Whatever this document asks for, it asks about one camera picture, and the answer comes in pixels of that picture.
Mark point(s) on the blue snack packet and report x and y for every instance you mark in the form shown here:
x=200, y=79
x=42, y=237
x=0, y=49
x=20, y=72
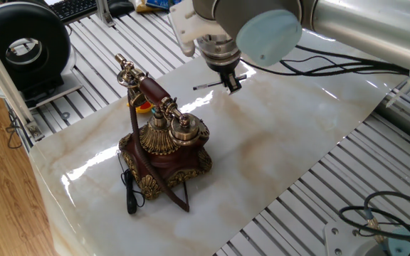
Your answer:
x=158, y=3

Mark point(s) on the yellow orange toy turtle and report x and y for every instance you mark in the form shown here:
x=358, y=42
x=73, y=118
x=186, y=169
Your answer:
x=143, y=108

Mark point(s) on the short aluminium post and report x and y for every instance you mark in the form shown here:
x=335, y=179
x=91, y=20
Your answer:
x=104, y=14

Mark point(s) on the black silver ballpoint pen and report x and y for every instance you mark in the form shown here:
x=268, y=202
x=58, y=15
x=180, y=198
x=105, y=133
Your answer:
x=208, y=85

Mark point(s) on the black computer keyboard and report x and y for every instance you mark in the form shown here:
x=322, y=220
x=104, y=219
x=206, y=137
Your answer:
x=73, y=8

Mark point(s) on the metal corner bracket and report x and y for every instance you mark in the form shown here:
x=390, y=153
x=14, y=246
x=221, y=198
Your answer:
x=35, y=132

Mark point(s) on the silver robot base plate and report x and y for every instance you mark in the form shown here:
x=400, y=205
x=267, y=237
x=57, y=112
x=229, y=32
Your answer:
x=340, y=238

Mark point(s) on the brass red phone handset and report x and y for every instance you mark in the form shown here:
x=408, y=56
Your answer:
x=153, y=90

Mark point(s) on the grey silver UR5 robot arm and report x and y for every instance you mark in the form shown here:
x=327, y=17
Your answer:
x=333, y=25

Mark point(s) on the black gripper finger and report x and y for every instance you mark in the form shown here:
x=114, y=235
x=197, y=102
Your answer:
x=234, y=84
x=224, y=79

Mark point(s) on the aluminium frame beam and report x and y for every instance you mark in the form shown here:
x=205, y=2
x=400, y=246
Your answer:
x=2, y=78

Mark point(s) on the antique brass red phone base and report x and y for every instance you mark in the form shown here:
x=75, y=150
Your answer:
x=169, y=163

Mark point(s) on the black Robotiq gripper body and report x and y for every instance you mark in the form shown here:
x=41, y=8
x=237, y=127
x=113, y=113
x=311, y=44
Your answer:
x=223, y=68

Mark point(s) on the glossy marble pattern mat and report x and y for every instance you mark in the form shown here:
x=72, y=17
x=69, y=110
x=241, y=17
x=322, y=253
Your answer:
x=262, y=160

